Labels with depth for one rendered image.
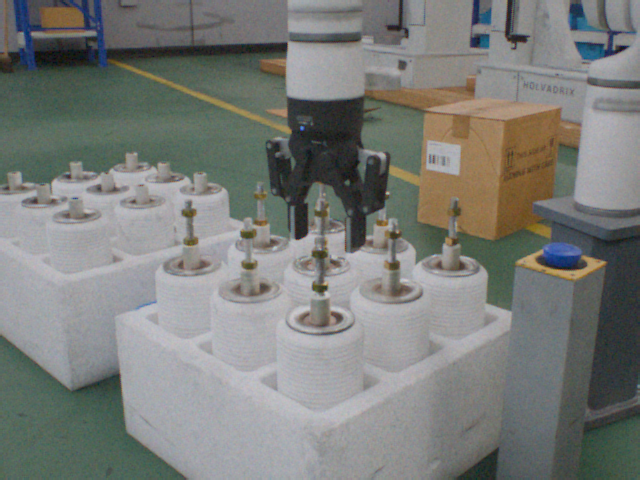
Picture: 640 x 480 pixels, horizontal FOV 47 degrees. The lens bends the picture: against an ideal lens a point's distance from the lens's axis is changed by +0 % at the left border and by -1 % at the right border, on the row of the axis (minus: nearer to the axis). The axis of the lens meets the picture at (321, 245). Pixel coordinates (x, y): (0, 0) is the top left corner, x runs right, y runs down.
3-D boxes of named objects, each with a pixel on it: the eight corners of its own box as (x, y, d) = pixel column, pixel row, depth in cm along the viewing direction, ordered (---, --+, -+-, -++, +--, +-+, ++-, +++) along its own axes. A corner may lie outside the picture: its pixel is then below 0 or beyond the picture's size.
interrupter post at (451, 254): (462, 271, 95) (464, 247, 94) (445, 272, 94) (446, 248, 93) (455, 265, 97) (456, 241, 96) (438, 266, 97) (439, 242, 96)
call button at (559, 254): (553, 257, 82) (554, 239, 81) (586, 266, 79) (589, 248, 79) (534, 265, 79) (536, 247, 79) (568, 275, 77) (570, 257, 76)
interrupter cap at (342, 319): (271, 327, 79) (271, 321, 79) (309, 303, 85) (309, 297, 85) (332, 344, 75) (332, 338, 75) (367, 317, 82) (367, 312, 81)
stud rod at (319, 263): (316, 301, 80) (316, 235, 78) (325, 301, 80) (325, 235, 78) (314, 305, 79) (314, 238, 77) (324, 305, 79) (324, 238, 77)
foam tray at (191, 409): (322, 344, 130) (322, 247, 124) (517, 434, 104) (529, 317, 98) (125, 432, 104) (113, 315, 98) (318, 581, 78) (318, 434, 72)
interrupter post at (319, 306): (304, 324, 80) (304, 296, 79) (316, 316, 82) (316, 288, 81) (323, 329, 79) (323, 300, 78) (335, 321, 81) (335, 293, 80)
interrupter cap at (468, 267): (489, 276, 93) (490, 271, 93) (433, 282, 92) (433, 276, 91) (465, 256, 100) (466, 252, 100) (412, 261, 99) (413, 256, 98)
